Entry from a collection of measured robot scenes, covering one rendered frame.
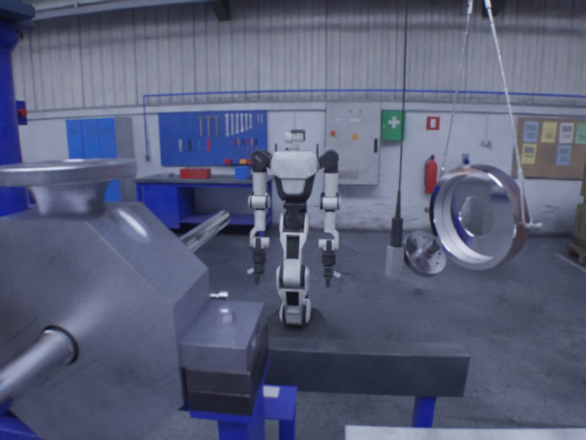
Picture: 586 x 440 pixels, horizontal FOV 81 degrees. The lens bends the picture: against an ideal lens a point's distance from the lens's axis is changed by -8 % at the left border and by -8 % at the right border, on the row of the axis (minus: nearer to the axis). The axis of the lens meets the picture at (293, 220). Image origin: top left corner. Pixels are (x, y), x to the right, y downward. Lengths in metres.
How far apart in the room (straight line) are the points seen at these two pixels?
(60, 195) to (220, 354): 0.39
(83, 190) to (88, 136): 5.84
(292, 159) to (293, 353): 1.35
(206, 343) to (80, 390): 0.29
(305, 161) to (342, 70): 3.84
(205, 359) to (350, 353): 0.52
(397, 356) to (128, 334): 0.72
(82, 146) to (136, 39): 1.95
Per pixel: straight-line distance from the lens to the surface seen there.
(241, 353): 0.67
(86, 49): 7.35
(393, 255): 1.52
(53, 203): 0.75
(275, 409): 1.02
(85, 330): 0.76
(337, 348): 1.11
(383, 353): 1.11
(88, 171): 0.68
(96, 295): 0.71
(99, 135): 6.45
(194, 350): 0.69
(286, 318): 2.52
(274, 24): 6.16
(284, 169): 2.20
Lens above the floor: 1.46
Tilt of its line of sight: 13 degrees down
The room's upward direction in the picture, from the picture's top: straight up
